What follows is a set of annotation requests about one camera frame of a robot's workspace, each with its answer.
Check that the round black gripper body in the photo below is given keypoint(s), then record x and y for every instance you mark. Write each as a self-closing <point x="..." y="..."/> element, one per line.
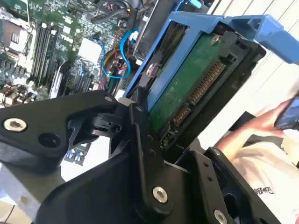
<point x="98" y="198"/>

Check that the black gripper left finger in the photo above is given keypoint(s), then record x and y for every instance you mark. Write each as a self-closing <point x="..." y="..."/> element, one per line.
<point x="28" y="140"/>

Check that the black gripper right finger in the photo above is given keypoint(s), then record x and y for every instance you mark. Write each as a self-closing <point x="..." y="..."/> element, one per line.
<point x="201" y="177"/>

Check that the hard disk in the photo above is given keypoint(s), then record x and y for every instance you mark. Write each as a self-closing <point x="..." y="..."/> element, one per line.
<point x="182" y="81"/>

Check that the person's hand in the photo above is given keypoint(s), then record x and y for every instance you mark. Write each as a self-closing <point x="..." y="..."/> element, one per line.
<point x="266" y="121"/>

